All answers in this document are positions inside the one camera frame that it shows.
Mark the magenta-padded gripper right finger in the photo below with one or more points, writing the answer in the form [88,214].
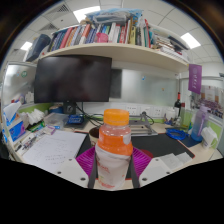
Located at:
[156,170]

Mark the purple hanging banner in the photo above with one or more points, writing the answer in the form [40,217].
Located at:
[195,78]

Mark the small blue device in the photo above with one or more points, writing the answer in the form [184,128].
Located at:
[75,119]

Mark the black red-edged desk mat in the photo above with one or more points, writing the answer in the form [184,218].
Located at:
[160,145]

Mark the orange-capped drink bottle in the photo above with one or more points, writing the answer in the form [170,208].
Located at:
[113,160]

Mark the white written paper pad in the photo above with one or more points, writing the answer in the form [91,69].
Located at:
[53,150]

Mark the translucent purple water bottle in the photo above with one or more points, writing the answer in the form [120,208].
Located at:
[198,123]

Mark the patterned yellow red cup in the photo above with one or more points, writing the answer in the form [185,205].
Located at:
[94,136]

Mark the grey paper sheet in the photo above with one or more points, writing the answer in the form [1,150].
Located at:
[184,156]

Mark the white tissue pack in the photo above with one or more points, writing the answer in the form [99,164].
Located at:
[35,116]

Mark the black computer monitor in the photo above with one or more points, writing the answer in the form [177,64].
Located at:
[71,78]

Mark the white wall power outlets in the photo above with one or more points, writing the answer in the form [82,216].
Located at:
[131,109]

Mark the clear plastic box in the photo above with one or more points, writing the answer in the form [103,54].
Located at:
[55,120]

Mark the grey metal laptop stand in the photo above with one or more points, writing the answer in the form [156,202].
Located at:
[143,128]

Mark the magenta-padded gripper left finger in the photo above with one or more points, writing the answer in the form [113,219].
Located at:
[71,171]

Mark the flat round red coaster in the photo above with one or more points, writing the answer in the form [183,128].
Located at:
[149,153]

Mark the white crumpled tissue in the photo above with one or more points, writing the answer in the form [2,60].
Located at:
[209,136]

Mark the white jar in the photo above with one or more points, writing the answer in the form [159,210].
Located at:
[170,114]

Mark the wall shelf with books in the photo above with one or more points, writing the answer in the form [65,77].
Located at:
[110,50]

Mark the group photo poster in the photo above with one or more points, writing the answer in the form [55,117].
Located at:
[211,98]

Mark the blue tissue box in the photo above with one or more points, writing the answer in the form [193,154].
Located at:
[16,128]

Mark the dark wine bottle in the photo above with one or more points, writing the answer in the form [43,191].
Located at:
[178,104]

